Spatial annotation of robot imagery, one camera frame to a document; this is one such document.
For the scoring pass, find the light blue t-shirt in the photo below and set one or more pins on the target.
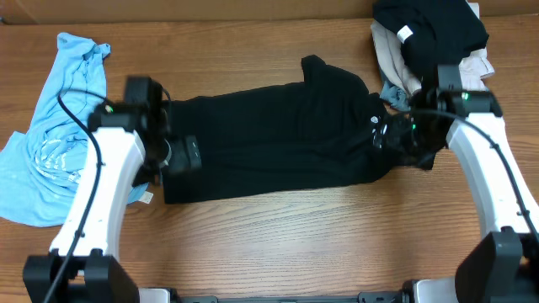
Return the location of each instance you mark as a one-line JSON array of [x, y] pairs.
[[41, 168]]

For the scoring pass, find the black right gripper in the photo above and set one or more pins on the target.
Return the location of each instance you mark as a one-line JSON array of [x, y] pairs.
[[397, 128]]

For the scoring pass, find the beige folded garment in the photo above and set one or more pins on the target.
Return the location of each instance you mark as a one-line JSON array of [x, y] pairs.
[[473, 68]]

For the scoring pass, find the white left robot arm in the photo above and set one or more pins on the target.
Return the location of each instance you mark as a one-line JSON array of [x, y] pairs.
[[125, 140]]

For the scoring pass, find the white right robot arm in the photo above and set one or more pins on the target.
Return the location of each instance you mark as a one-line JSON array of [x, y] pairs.
[[503, 267]]

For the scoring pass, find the black polo shirt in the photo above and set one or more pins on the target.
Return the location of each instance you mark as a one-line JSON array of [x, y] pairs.
[[303, 135]]

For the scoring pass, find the black folded garment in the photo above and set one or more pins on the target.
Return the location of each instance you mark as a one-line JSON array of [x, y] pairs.
[[432, 32]]

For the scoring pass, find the grey-blue folded garment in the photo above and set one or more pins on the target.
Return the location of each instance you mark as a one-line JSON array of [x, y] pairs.
[[393, 92]]

